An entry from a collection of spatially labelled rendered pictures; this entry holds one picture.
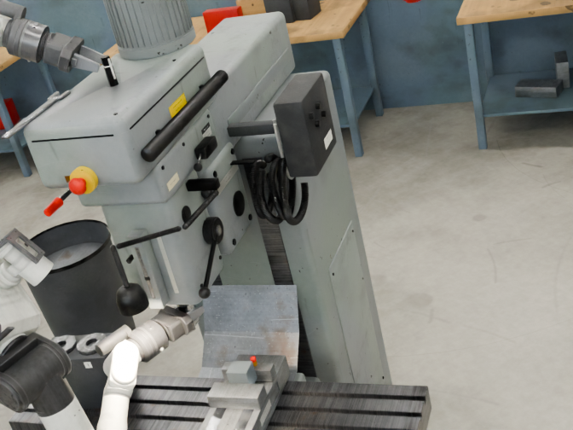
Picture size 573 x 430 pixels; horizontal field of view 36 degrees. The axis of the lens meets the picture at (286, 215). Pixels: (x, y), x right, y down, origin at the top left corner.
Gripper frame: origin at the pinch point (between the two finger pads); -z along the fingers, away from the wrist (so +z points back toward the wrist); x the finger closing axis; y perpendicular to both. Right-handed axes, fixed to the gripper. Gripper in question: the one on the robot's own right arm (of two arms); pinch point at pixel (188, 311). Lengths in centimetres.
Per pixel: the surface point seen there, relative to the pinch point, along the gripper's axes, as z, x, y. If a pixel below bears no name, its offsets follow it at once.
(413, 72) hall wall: -368, 203, 93
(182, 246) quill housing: 3.4, -11.9, -25.4
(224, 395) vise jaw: 3.6, -10.5, 21.9
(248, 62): -52, 12, -50
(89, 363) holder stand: 18.1, 30.1, 16.2
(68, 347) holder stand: 18.4, 38.5, 13.1
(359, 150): -286, 193, 116
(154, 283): 11.1, -6.8, -17.8
